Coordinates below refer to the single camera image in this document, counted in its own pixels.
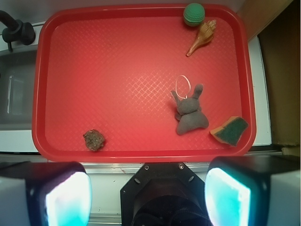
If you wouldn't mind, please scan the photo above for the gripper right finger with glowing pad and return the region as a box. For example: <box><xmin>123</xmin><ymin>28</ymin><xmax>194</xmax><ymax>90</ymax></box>
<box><xmin>205</xmin><ymin>156</ymin><xmax>301</xmax><ymax>226</ymax></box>

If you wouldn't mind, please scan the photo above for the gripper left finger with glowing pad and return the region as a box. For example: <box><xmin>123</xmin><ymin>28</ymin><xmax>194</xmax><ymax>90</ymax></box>
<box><xmin>0</xmin><ymin>161</ymin><xmax>92</xmax><ymax>226</ymax></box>

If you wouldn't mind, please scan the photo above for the green ball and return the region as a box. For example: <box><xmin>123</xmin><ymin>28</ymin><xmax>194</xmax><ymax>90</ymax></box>
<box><xmin>183</xmin><ymin>3</ymin><xmax>205</xmax><ymax>27</ymax></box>

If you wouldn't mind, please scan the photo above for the yellow sponge with green top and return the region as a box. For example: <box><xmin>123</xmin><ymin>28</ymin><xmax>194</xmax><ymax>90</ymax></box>
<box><xmin>210</xmin><ymin>116</ymin><xmax>249</xmax><ymax>146</ymax></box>

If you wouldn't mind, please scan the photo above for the brown rough rock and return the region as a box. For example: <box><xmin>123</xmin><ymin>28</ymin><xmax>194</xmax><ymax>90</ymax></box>
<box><xmin>83</xmin><ymin>129</ymin><xmax>105</xmax><ymax>152</ymax></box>

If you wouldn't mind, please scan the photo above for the grey plush bunny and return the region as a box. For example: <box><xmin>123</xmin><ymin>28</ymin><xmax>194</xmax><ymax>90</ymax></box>
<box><xmin>171</xmin><ymin>84</ymin><xmax>209</xmax><ymax>135</ymax></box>

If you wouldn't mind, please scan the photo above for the grey sink basin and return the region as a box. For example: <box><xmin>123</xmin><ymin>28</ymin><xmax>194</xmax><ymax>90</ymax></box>
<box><xmin>0</xmin><ymin>48</ymin><xmax>37</xmax><ymax>131</ymax></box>

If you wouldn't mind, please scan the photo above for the red plastic tray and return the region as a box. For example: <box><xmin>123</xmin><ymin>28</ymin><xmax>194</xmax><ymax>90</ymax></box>
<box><xmin>32</xmin><ymin>5</ymin><xmax>256</xmax><ymax>163</ymax></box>

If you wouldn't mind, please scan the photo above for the orange spiral seashell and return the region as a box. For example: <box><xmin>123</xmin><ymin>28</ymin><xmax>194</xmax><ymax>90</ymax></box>
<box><xmin>186</xmin><ymin>20</ymin><xmax>217</xmax><ymax>57</ymax></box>

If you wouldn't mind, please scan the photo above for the grey sink faucet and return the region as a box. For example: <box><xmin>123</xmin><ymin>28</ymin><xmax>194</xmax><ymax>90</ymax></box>
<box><xmin>0</xmin><ymin>10</ymin><xmax>36</xmax><ymax>52</ymax></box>

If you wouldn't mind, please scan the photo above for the brown cardboard panel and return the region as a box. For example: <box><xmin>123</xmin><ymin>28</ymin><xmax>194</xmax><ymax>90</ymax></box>
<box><xmin>238</xmin><ymin>0</ymin><xmax>301</xmax><ymax>156</ymax></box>

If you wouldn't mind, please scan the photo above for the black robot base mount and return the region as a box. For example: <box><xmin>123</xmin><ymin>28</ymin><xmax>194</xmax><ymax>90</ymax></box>
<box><xmin>120</xmin><ymin>162</ymin><xmax>212</xmax><ymax>226</ymax></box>

